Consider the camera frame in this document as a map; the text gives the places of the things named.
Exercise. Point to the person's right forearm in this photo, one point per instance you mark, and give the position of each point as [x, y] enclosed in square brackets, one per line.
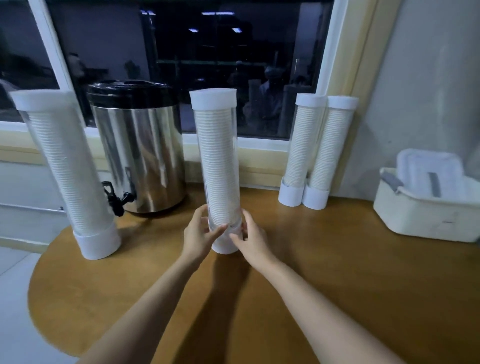
[334, 319]

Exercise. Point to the person's left hand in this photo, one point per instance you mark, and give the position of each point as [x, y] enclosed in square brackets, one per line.
[196, 240]

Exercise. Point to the white framed window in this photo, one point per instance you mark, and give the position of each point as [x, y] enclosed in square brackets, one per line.
[225, 60]

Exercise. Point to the translucent plastic box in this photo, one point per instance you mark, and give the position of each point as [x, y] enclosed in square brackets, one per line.
[420, 217]

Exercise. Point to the stainless steel water dispenser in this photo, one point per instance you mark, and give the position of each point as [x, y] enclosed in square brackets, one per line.
[139, 150]

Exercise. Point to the nested stack of paper cups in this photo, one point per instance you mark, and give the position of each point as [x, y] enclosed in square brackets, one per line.
[217, 165]
[334, 150]
[302, 146]
[67, 172]

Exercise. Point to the white plastic lid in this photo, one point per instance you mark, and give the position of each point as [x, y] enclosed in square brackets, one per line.
[431, 172]

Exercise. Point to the person's right hand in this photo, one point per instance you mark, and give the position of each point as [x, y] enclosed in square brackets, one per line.
[256, 247]

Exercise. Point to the person's left forearm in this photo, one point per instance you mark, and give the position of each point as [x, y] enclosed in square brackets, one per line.
[139, 319]

